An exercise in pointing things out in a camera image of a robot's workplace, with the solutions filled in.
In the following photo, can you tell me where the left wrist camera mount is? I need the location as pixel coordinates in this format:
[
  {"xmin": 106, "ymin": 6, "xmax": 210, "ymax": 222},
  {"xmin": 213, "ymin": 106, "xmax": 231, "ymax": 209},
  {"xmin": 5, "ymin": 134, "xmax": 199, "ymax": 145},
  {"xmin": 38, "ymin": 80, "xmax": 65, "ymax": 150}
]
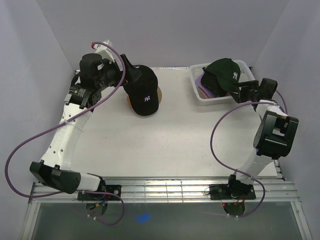
[{"xmin": 91, "ymin": 42, "xmax": 116, "ymax": 63}]

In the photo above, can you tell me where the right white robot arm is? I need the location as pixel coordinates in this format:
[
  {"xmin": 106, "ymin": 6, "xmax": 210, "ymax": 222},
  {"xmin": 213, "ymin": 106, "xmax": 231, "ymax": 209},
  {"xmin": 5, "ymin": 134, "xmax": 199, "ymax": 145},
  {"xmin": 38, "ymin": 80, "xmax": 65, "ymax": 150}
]
[{"xmin": 225, "ymin": 78, "xmax": 299, "ymax": 199}]

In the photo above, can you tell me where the black cap gold logo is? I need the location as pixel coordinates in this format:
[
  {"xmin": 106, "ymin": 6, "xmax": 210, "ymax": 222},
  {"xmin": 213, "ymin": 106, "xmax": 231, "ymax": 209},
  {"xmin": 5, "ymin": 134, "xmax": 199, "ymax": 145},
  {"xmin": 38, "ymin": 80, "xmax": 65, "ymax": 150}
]
[{"xmin": 201, "ymin": 73, "xmax": 227, "ymax": 96}]

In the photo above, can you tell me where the dark green NY cap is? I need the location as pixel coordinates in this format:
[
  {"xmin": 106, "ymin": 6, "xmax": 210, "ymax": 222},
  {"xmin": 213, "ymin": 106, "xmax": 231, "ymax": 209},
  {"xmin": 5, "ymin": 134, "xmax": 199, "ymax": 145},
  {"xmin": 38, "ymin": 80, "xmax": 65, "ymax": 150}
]
[{"xmin": 203, "ymin": 58, "xmax": 241, "ymax": 93}]

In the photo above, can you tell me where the white plastic basket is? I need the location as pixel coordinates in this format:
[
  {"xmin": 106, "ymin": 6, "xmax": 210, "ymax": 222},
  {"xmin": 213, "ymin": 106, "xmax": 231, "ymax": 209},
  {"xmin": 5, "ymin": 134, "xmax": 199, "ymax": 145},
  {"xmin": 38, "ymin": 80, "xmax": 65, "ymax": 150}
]
[{"xmin": 188, "ymin": 60, "xmax": 255, "ymax": 106}]

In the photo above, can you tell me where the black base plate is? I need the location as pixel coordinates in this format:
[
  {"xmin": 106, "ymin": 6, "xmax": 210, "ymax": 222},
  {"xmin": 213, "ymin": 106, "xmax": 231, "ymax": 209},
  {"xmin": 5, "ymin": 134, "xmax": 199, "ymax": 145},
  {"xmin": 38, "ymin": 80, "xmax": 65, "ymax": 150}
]
[
  {"xmin": 77, "ymin": 184, "xmax": 122, "ymax": 201},
  {"xmin": 209, "ymin": 184, "xmax": 256, "ymax": 200}
]

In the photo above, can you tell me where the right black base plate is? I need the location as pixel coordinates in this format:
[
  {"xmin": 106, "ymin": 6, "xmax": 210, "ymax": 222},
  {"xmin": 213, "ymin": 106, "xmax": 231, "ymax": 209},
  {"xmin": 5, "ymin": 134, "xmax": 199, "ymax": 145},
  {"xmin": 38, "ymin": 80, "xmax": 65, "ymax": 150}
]
[{"xmin": 209, "ymin": 184, "xmax": 256, "ymax": 200}]

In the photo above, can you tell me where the purple cap in basket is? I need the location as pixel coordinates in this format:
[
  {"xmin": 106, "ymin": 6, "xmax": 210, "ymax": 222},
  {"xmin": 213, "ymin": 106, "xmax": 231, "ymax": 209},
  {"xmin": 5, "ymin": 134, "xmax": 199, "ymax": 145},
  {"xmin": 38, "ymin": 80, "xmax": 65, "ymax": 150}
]
[{"xmin": 194, "ymin": 74, "xmax": 210, "ymax": 90}]

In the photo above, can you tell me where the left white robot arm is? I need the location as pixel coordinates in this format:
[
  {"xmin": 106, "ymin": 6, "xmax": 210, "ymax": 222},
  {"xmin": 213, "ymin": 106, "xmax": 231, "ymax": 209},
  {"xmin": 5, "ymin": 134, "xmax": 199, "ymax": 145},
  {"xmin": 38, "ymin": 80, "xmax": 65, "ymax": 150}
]
[{"xmin": 29, "ymin": 53, "xmax": 142, "ymax": 200}]

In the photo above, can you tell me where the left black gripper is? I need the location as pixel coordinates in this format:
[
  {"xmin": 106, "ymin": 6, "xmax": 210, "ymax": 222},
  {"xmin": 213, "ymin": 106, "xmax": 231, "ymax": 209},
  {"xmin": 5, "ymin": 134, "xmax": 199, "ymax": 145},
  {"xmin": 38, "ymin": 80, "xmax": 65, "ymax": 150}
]
[{"xmin": 95, "ymin": 54, "xmax": 142, "ymax": 91}]

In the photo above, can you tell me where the wooden hat stand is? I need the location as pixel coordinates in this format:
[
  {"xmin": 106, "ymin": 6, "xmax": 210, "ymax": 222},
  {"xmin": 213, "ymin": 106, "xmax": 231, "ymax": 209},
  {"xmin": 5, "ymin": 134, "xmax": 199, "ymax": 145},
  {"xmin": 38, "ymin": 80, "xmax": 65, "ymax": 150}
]
[{"xmin": 126, "ymin": 86, "xmax": 163, "ymax": 109}]

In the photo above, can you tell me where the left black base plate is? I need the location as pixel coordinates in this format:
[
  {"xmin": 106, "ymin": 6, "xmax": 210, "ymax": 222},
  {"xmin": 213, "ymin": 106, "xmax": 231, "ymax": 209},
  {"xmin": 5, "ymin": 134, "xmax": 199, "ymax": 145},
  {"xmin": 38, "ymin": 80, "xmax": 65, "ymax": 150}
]
[{"xmin": 77, "ymin": 184, "xmax": 122, "ymax": 201}]

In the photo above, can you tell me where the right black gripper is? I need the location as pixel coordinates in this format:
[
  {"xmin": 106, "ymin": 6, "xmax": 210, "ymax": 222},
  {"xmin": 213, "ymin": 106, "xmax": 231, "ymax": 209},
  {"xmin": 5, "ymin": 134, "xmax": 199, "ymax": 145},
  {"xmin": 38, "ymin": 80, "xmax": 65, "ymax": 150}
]
[{"xmin": 230, "ymin": 79, "xmax": 260, "ymax": 104}]

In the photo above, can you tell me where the black NY baseball cap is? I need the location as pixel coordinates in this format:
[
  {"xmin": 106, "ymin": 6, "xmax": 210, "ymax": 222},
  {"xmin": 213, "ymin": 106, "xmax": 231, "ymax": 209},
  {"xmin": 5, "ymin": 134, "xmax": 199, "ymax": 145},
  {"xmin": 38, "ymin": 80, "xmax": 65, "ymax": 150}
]
[{"xmin": 123, "ymin": 65, "xmax": 160, "ymax": 116}]

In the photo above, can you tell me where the aluminium rail frame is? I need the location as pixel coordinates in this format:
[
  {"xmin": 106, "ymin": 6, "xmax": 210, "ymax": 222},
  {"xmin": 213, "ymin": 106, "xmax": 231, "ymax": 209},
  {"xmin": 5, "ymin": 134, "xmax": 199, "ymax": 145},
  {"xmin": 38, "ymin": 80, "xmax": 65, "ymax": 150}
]
[{"xmin": 21, "ymin": 177, "xmax": 312, "ymax": 240}]

